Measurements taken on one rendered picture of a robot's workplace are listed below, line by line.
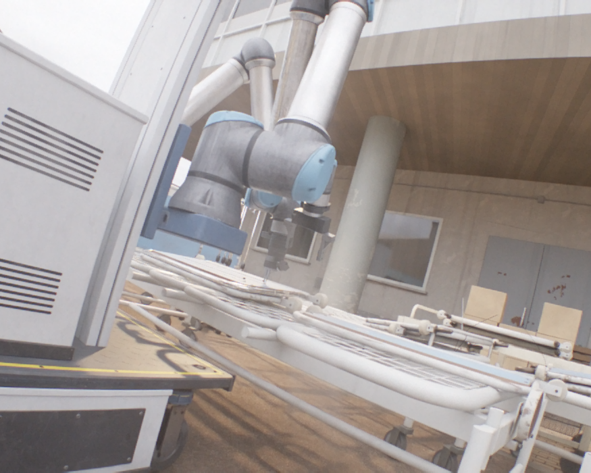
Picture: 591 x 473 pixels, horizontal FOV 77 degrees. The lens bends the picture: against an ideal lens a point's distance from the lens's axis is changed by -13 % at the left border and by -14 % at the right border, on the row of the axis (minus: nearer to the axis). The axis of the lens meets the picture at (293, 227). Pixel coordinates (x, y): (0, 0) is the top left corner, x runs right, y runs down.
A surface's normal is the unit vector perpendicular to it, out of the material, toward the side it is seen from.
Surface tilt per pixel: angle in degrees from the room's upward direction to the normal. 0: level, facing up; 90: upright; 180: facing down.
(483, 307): 90
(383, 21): 90
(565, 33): 90
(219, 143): 90
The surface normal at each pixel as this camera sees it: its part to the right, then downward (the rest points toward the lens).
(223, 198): 0.61, -0.26
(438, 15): -0.62, -0.28
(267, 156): -0.19, -0.08
